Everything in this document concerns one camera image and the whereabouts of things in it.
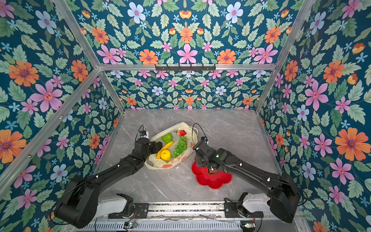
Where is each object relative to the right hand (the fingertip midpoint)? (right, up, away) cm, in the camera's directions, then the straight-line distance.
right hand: (199, 158), depth 79 cm
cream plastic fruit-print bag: (-28, -4, +7) cm, 29 cm away
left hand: (-26, +10, +8) cm, 29 cm away
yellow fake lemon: (-21, 0, +10) cm, 23 cm away
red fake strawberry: (-12, +13, +22) cm, 28 cm away
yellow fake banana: (-22, +3, +16) cm, 28 cm away
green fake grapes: (-11, +4, +14) cm, 18 cm away
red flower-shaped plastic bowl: (+9, -14, +3) cm, 17 cm away
